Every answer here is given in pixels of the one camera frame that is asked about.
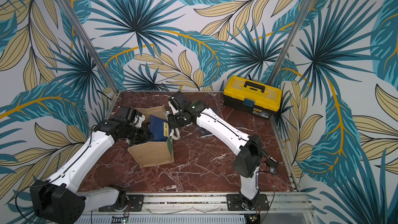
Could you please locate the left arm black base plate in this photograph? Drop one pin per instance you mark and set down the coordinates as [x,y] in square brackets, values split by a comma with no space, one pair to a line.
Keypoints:
[136,202]

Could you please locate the aluminium front rail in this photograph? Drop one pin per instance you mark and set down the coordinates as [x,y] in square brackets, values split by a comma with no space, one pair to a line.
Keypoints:
[208,208]

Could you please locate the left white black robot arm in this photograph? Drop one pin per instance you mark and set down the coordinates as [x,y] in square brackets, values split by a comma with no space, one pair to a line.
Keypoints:
[57,199]

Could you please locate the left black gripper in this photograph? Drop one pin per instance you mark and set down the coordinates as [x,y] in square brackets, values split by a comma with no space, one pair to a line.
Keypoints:
[145,136]

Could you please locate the small black device on table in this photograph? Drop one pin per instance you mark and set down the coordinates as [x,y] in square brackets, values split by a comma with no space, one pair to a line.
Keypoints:
[272,164]

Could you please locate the yellow black toolbox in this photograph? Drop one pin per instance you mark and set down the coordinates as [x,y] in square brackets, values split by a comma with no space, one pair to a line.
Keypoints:
[252,97]

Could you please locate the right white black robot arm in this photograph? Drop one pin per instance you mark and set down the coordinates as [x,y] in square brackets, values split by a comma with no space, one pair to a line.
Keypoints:
[247,148]

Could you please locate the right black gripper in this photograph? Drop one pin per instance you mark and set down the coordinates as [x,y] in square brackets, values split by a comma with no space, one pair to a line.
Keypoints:
[175,121]

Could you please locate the dark blue Guiguzi book back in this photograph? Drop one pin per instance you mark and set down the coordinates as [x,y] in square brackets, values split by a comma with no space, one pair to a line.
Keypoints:
[205,133]

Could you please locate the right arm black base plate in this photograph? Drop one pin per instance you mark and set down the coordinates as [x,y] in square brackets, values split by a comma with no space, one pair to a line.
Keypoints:
[237,202]

